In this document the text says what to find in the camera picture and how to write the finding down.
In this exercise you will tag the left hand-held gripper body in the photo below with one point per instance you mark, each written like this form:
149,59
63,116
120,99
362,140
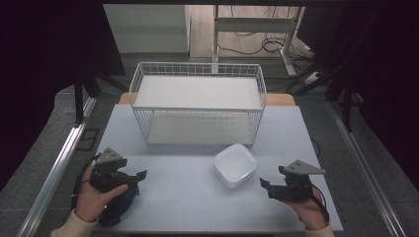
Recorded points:
107,168

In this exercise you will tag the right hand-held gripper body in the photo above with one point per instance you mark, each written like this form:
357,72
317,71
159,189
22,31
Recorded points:
298,182

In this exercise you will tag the white square container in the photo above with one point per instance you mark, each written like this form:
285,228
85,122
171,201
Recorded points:
235,165

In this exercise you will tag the person's right hand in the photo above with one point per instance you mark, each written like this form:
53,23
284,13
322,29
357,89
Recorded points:
308,212

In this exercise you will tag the person's left hand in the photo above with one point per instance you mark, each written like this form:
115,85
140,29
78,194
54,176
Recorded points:
90,200

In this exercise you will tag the black metal stand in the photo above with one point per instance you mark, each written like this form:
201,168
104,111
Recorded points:
79,98
346,98

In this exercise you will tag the wooden board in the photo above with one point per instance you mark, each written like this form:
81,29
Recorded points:
280,99

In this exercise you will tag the white power strip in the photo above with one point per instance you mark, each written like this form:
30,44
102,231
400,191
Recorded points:
311,77

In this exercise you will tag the dark curtain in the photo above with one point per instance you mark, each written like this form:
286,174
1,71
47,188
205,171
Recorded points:
39,65
382,65

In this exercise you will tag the white cabinet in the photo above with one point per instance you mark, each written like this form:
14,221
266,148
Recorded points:
148,29

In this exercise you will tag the black floor bracket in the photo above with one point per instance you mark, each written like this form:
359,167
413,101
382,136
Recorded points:
88,140

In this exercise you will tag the aluminium rail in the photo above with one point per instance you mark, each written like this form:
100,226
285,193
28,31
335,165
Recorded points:
365,171
56,168

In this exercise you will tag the white desk frame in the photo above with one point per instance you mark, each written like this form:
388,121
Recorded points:
253,24

